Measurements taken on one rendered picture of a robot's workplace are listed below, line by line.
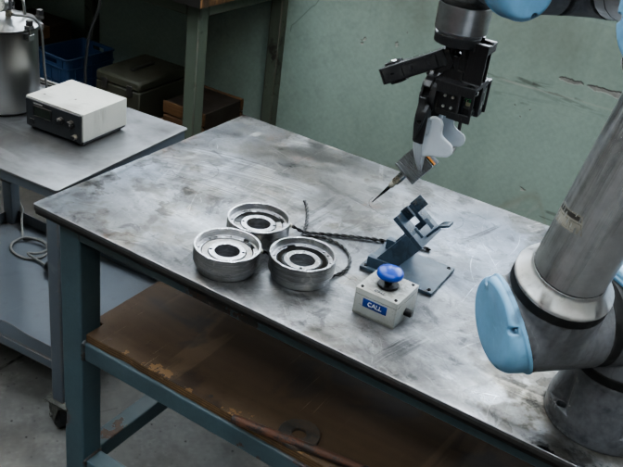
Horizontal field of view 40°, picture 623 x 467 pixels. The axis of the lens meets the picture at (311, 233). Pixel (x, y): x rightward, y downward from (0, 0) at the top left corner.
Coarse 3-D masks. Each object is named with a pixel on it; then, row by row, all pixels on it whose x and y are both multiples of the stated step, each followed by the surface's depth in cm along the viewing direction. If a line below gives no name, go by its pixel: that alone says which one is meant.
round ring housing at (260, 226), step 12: (240, 204) 144; (252, 204) 145; (264, 204) 145; (228, 216) 140; (252, 216) 143; (264, 216) 144; (276, 216) 144; (288, 216) 142; (240, 228) 137; (252, 228) 140; (264, 228) 144; (288, 228) 140; (264, 240) 137; (276, 240) 138
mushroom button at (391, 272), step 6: (384, 264) 126; (390, 264) 126; (378, 270) 125; (384, 270) 124; (390, 270) 124; (396, 270) 125; (378, 276) 124; (384, 276) 124; (390, 276) 123; (396, 276) 124; (402, 276) 124; (390, 282) 124; (396, 282) 124
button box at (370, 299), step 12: (372, 276) 128; (360, 288) 125; (372, 288) 125; (384, 288) 125; (396, 288) 125; (408, 288) 126; (360, 300) 126; (372, 300) 124; (384, 300) 123; (396, 300) 123; (408, 300) 126; (360, 312) 126; (372, 312) 125; (384, 312) 124; (396, 312) 123; (408, 312) 125; (384, 324) 125; (396, 324) 125
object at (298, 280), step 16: (288, 240) 136; (304, 240) 137; (272, 256) 130; (288, 256) 133; (304, 256) 135; (336, 256) 133; (272, 272) 131; (288, 272) 128; (304, 272) 128; (320, 272) 129; (288, 288) 130; (304, 288) 130
